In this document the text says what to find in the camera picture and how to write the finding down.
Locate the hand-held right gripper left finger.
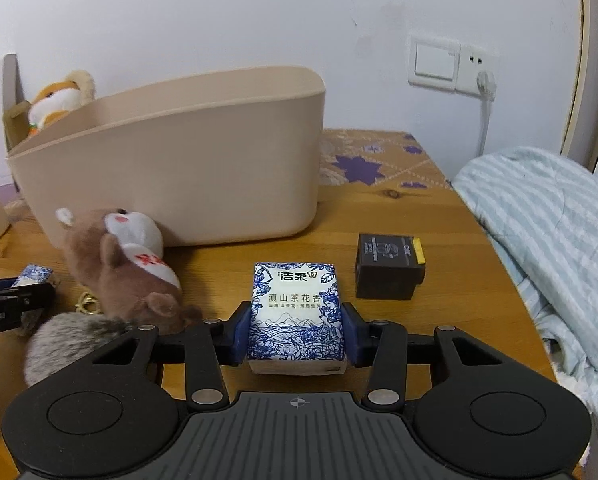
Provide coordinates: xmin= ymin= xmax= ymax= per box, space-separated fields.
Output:
xmin=86 ymin=300 xmax=253 ymax=407

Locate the black box with yellow tab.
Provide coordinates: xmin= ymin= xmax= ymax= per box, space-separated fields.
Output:
xmin=355 ymin=232 xmax=427 ymax=302

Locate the beige plastic container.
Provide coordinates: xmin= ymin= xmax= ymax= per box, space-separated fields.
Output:
xmin=5 ymin=65 xmax=327 ymax=248

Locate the brown cardboard piece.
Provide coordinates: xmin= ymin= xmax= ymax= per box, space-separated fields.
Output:
xmin=0 ymin=52 xmax=34 ymax=153

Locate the orange hamster plush with carrot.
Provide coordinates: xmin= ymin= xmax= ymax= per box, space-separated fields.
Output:
xmin=27 ymin=70 xmax=97 ymax=138

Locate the white plug with cable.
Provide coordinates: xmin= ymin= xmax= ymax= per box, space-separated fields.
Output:
xmin=476 ymin=71 xmax=497 ymax=158

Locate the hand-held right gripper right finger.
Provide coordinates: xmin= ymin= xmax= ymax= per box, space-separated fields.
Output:
xmin=340 ymin=302 xmax=506 ymax=406

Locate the striped pale green blanket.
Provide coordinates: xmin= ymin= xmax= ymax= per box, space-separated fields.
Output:
xmin=452 ymin=146 xmax=598 ymax=418

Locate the brown squirrel plush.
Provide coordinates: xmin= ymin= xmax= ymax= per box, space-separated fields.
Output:
xmin=55 ymin=206 xmax=203 ymax=335

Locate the white wall socket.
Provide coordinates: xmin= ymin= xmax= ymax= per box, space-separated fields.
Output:
xmin=456 ymin=42 xmax=501 ymax=98

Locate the grey hedgehog plush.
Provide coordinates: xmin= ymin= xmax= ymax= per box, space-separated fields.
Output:
xmin=24 ymin=311 xmax=152 ymax=387

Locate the blue white tissue pack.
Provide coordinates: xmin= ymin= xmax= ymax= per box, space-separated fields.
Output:
xmin=13 ymin=263 xmax=54 ymax=287
xmin=246 ymin=261 xmax=350 ymax=377

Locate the white framed pink panel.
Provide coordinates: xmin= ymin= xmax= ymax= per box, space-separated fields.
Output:
xmin=559 ymin=0 xmax=598 ymax=196

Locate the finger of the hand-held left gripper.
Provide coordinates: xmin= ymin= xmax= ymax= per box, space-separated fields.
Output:
xmin=0 ymin=276 xmax=57 ymax=313

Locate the purple floral table mat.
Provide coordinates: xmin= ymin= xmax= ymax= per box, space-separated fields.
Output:
xmin=319 ymin=128 xmax=452 ymax=190

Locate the white wall switch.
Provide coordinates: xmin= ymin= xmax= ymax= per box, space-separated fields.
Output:
xmin=407 ymin=34 xmax=462 ymax=92

